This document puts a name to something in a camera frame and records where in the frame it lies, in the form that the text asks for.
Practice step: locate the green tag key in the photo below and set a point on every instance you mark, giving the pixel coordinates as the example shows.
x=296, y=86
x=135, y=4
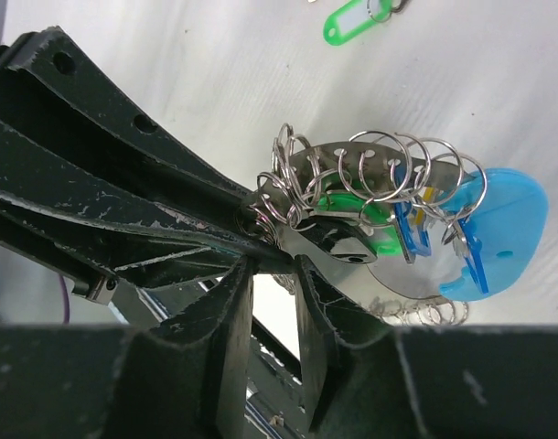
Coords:
x=358, y=16

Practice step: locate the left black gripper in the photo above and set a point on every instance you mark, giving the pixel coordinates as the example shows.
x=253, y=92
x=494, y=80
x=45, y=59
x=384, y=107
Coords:
x=59, y=201

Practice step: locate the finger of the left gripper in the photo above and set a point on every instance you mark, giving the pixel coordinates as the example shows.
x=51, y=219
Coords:
x=123, y=123

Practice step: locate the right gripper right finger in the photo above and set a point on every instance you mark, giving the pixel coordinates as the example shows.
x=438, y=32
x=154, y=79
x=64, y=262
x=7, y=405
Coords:
x=363, y=378

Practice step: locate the black tag key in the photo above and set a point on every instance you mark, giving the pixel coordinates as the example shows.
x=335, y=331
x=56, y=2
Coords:
x=339, y=239

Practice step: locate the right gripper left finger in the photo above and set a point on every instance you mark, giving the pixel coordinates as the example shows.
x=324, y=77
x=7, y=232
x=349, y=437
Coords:
x=185, y=378

